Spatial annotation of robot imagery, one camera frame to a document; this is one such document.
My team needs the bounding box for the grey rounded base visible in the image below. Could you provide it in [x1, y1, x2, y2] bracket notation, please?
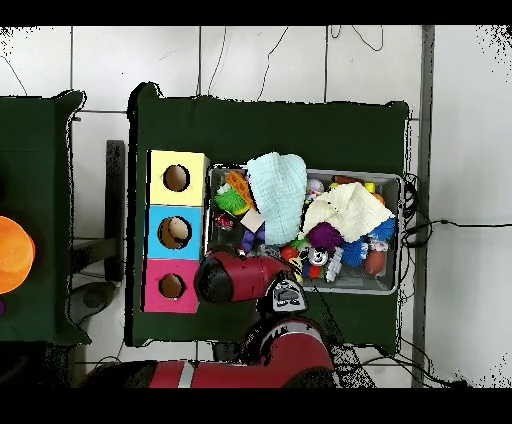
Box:
[65, 280, 118, 326]

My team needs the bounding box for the green spiky toy with eyes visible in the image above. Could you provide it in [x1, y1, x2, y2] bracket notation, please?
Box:
[213, 184, 250, 215]

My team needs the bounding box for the mint waffle cloth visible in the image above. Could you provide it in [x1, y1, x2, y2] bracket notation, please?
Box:
[245, 150, 309, 247]

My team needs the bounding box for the orange round object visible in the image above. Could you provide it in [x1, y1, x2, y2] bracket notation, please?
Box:
[0, 215, 37, 296]

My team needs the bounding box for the black upright panel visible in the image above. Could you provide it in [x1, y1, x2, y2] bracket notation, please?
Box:
[104, 139, 126, 283]

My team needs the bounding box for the long black cable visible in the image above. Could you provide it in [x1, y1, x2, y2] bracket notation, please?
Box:
[401, 217, 512, 230]

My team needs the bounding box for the reddish brown ball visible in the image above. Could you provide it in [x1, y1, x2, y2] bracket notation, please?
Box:
[362, 249, 388, 277]

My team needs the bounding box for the blue spiky ball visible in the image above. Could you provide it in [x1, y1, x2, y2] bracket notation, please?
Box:
[341, 237, 370, 268]

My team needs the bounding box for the plain wooden block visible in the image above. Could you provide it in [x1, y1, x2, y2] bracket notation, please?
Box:
[239, 207, 265, 233]

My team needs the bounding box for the purple spiky ball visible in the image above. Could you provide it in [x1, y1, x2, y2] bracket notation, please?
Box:
[306, 220, 345, 252]

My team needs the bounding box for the wooden three-hole box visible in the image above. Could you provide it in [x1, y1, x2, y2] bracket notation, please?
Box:
[141, 149, 212, 314]

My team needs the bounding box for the orange plastic grid toy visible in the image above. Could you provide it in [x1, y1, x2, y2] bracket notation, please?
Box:
[224, 169, 257, 211]

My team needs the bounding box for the dark green table cloth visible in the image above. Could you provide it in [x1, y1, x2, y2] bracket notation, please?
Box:
[125, 81, 411, 353]
[0, 90, 92, 347]

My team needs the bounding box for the shallow wire mesh bin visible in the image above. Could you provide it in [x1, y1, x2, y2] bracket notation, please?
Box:
[202, 161, 404, 296]

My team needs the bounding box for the cream waffle cloth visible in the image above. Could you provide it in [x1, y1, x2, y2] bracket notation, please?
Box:
[301, 181, 397, 244]

